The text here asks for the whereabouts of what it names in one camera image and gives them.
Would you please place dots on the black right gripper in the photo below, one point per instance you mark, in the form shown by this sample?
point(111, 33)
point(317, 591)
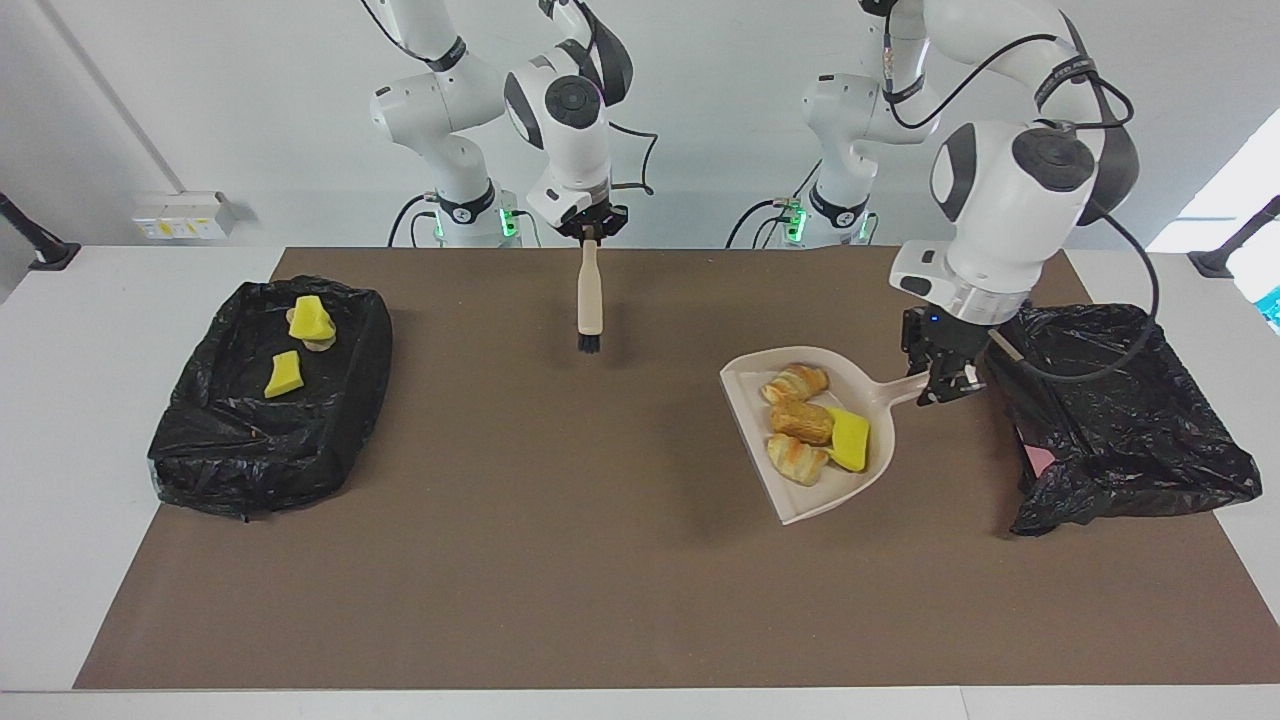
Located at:
point(600, 220)

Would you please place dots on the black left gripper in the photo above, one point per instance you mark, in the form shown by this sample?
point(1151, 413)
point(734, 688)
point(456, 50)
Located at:
point(940, 340)

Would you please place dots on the beige brush black bristles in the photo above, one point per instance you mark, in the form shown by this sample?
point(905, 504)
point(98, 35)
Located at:
point(590, 300)

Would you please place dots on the plain yellow sponge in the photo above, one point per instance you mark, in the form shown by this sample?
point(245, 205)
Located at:
point(850, 440)

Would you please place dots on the brown bread nugget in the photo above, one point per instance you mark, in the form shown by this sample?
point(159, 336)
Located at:
point(802, 422)

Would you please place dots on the striped croissant bread piece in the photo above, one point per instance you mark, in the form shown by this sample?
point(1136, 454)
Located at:
point(797, 383)

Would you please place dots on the pale flaky bread piece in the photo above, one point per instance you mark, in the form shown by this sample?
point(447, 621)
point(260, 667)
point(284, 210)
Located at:
point(797, 460)

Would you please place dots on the beige plastic dustpan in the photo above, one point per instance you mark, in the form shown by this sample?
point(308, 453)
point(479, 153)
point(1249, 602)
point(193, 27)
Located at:
point(800, 500)

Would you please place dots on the pale bread chunk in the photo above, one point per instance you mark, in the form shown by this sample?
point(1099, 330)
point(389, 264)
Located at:
point(320, 346)

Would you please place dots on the yellow green sponge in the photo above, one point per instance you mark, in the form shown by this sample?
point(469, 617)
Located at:
point(310, 320)

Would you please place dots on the notched yellow sponge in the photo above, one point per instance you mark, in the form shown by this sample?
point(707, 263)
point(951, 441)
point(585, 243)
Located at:
point(283, 375)

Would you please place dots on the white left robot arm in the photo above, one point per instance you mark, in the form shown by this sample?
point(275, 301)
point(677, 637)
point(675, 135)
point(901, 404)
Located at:
point(1010, 220)

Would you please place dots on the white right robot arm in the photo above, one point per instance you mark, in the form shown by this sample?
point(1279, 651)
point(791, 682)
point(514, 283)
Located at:
point(570, 130)

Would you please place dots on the black bag bin pink rim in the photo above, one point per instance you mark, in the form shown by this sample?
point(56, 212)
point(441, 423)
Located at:
point(1110, 440)

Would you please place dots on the black bag lined bin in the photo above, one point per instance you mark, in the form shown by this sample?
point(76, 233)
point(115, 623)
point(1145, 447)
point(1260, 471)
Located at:
point(250, 450)

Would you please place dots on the black stand clamp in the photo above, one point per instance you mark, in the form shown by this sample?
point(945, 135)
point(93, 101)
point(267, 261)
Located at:
point(1215, 262)
point(45, 252)

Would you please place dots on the teal object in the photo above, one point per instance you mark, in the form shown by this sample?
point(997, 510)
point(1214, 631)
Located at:
point(1272, 308)

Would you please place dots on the brown table mat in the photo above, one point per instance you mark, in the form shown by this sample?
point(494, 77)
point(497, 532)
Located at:
point(640, 600)

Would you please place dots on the white wall socket box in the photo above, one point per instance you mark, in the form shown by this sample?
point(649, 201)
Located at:
point(185, 215)

